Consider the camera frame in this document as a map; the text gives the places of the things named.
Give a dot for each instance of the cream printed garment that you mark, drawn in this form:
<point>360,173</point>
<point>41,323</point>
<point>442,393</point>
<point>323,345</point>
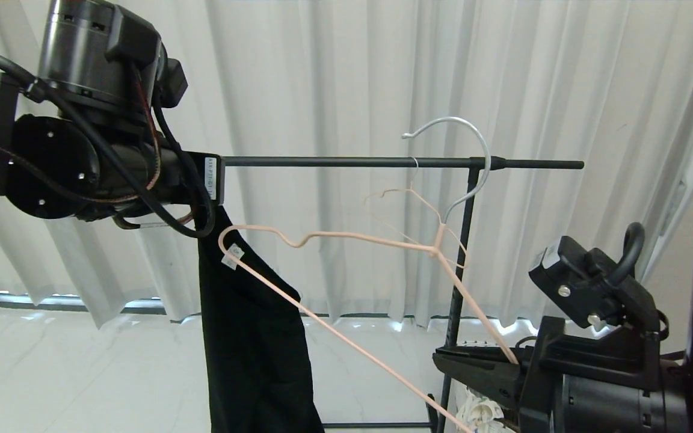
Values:
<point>479,415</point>

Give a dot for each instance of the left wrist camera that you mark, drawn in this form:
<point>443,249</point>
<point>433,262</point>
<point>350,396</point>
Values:
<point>173,84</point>

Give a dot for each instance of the pink clothes hanger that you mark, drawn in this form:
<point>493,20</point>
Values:
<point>437,246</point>
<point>411,180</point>

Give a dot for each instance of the black garment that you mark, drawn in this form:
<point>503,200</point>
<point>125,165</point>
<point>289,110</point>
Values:
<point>250,361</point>

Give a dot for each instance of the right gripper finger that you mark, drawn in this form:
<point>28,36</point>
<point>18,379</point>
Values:
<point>491,382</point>
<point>485,352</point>

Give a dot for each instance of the white curtain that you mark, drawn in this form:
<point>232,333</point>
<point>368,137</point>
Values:
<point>322,90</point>

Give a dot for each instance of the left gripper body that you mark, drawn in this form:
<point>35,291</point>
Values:
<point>52,174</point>

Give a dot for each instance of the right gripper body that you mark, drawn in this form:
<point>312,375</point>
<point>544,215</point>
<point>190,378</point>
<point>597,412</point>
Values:
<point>599,403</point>

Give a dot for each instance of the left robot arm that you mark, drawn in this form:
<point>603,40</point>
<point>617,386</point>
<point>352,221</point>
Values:
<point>82,54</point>

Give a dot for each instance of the black clothes rack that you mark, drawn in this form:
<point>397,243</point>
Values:
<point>346,162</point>

